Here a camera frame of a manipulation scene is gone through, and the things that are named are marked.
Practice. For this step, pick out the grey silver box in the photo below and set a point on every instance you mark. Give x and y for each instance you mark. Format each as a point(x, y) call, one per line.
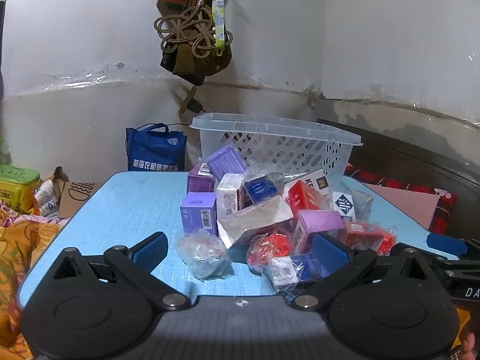
point(363, 203)

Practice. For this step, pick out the white carton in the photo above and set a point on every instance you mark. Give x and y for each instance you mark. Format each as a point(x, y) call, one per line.
point(241, 226)

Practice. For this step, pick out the green lidded yellow box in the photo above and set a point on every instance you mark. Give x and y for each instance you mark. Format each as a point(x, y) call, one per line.
point(17, 185)

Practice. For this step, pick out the white blue patterned box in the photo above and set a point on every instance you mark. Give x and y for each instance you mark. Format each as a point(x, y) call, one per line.
point(343, 204)

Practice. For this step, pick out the red plaid blanket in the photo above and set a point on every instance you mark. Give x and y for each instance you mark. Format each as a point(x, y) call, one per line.
point(444, 207)

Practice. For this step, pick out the black power adapter with cable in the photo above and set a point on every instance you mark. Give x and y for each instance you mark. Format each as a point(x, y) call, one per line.
point(190, 103)

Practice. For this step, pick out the blue nonwoven tote bag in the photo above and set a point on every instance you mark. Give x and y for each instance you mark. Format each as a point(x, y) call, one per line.
point(155, 148)

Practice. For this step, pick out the brown hanging bag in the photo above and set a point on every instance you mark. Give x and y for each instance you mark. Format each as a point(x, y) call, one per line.
point(190, 49)

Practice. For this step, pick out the clear plastic perforated basket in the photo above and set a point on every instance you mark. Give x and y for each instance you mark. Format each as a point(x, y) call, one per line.
point(291, 146)

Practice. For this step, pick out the orange patterned bedsheet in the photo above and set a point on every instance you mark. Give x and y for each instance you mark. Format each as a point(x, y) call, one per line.
point(23, 239)

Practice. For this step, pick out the blue white medicine box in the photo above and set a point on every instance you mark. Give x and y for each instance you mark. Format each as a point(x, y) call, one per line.
point(285, 274)

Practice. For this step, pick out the brown cardboard box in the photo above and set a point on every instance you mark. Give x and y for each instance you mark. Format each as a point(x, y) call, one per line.
point(71, 196)

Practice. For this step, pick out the purple box top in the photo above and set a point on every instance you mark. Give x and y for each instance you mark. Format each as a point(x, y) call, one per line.
point(226, 160)

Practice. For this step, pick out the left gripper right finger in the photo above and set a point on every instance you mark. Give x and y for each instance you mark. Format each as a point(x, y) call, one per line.
point(394, 302)

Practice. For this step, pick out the dark wooden headboard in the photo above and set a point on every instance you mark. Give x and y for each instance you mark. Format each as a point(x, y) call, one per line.
point(402, 161)

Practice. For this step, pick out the lilac box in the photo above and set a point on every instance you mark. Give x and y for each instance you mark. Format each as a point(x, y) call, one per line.
point(311, 222)

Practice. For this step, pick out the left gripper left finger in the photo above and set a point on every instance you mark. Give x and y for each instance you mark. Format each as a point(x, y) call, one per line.
point(100, 302)

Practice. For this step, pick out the clear bag with pink item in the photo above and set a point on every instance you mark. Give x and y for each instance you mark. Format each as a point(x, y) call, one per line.
point(203, 253)

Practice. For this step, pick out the dark purple small box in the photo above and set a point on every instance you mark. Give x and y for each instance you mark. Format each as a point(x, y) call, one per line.
point(200, 179)

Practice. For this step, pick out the person right hand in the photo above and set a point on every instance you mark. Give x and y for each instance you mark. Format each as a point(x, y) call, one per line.
point(466, 349)

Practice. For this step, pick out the white Kent cigarette box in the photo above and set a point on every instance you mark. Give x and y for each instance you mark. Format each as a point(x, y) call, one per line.
point(316, 180)

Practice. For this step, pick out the red candy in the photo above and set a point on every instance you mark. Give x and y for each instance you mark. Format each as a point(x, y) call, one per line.
point(264, 247)

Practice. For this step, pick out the red cigarette box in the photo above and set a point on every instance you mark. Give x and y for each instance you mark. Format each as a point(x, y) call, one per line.
point(302, 197)

